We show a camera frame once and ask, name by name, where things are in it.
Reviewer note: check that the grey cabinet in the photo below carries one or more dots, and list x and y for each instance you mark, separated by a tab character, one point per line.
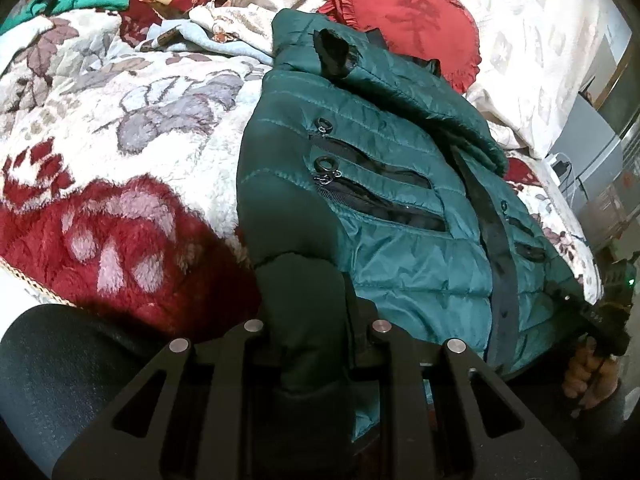
607	160

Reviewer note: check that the bright green cloth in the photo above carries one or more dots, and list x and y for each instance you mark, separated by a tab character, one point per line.
85	0

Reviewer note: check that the person's right forearm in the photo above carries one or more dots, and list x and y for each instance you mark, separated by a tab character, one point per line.
607	405

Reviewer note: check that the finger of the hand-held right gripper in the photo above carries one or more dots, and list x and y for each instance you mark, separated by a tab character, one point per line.
600	325

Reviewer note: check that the light blue cloth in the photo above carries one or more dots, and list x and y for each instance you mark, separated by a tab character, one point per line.
220	40

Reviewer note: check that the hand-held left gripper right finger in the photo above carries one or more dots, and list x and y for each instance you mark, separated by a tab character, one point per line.
395	360

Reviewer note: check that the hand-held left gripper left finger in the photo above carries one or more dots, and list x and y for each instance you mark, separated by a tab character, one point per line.
235	360

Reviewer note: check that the floral fleece blanket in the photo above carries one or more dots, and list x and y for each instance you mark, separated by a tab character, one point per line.
100	150

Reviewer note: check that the green puffer jacket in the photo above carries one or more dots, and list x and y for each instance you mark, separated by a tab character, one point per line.
400	230

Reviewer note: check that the person's right hand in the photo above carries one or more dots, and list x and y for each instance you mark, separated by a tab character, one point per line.
587	380

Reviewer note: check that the red heart-shaped ruffled pillow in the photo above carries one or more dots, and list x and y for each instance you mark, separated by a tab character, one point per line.
415	10

